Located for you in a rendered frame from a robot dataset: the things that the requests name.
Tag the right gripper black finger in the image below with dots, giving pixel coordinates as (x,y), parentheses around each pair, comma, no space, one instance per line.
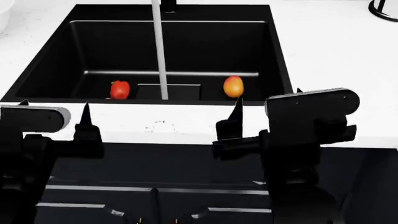
(299,90)
(232,126)

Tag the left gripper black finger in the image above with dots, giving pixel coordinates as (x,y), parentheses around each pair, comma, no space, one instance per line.
(87,130)
(23,102)

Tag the red bell pepper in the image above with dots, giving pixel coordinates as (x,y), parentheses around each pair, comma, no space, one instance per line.
(120,90)

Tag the black kitchen sink basin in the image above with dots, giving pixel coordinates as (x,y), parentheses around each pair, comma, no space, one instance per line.
(109,51)

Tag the grey faucet spout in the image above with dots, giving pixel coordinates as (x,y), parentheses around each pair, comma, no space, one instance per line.
(159,46)

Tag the black sink faucet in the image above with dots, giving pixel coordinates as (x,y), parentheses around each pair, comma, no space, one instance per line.
(169,5)

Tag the orange yellow mango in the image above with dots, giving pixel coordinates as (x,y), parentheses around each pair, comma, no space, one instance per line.
(233,86)

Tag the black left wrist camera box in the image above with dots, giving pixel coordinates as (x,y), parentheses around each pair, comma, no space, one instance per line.
(34,119)

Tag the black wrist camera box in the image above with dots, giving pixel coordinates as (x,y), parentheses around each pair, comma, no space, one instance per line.
(34,119)
(308,112)

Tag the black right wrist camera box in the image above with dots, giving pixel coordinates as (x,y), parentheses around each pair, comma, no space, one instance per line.
(308,112)

